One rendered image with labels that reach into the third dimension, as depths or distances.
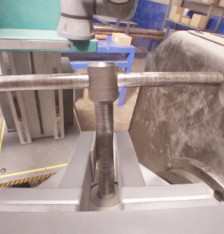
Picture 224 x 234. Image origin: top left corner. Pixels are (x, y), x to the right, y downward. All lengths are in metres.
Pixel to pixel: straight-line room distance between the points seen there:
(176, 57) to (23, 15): 0.82
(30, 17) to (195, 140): 0.90
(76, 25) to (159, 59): 0.58
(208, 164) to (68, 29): 0.76
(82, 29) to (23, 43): 0.27
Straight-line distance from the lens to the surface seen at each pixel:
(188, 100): 0.29
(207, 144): 0.28
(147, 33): 3.94
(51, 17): 0.99
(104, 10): 0.85
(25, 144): 1.47
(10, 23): 1.01
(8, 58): 1.10
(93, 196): 0.18
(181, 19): 4.50
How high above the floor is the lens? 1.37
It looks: 37 degrees down
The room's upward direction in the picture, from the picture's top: 10 degrees clockwise
